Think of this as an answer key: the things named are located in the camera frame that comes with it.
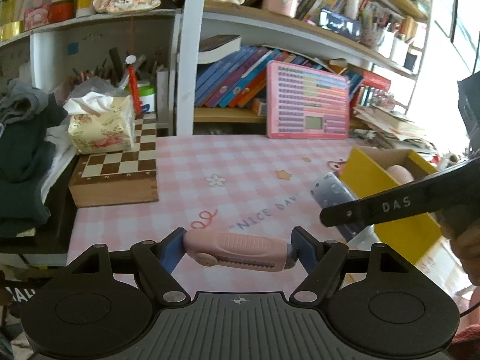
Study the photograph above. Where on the pink utility knife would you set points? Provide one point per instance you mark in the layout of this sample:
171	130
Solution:
240	249

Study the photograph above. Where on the dark green garment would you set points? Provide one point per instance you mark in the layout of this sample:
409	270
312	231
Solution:
22	165

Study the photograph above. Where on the pink box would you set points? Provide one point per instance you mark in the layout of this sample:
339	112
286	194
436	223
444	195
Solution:
36	17

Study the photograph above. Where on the black keyboard case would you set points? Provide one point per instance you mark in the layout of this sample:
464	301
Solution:
18	294

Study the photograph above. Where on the red fuzzy cloth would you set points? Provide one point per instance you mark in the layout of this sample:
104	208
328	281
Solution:
468	345

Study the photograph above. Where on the grey garment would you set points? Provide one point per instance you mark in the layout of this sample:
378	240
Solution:
18	99

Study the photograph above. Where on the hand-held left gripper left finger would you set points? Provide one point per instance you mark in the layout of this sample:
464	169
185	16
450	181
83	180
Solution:
170	249

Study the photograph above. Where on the red book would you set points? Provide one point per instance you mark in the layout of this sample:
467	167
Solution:
376	80

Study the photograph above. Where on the pink checked tablecloth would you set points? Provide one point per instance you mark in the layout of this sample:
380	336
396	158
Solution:
225	165

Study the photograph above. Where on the orange white bottle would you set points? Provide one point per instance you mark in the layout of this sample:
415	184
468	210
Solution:
62	5

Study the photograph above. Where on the wooden chessboard box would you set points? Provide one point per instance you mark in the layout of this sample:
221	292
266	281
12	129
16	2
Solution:
112	180

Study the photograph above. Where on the small screen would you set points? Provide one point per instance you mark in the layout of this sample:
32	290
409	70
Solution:
339	24

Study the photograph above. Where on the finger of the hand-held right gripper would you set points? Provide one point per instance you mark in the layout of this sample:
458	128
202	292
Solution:
393	204

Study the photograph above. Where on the thick paperback book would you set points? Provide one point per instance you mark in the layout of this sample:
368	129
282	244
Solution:
219	47

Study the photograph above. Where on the pink plush toy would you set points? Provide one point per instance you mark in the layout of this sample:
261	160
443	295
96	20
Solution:
399	174

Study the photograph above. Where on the white storage box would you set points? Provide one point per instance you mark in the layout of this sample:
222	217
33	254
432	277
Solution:
393	47

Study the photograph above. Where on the row of blue books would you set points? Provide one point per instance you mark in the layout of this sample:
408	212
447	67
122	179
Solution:
228	82

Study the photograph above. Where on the yellow cardboard box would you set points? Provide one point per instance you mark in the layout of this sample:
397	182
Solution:
369	180

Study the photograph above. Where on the row of mixed books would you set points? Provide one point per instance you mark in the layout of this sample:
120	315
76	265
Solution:
356	86

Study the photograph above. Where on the small blue label bottle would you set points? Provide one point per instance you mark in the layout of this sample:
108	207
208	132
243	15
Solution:
332	193

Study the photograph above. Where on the stack of papers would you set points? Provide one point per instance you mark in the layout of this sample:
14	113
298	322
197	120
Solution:
390	127

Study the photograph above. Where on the bunch of pens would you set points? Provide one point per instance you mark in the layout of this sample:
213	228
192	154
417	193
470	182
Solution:
97	75

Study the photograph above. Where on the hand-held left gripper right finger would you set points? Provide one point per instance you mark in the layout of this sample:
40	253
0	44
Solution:
303	249

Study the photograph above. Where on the person's right hand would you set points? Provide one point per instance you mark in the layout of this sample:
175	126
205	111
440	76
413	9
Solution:
468	255

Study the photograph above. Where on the pink learning tablet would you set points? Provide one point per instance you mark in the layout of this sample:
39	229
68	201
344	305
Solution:
303	97

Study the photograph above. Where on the red pen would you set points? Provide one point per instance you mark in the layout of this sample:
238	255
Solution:
134	82

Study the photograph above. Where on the pen cups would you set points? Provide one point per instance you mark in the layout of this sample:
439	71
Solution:
375	30

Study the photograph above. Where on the green white cup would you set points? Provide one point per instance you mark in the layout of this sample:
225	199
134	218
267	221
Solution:
147	97

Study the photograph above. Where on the floral tissue box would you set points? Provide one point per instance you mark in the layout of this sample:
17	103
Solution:
101	127

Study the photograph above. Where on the gold foil box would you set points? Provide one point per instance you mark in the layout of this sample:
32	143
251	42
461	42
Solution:
11	30

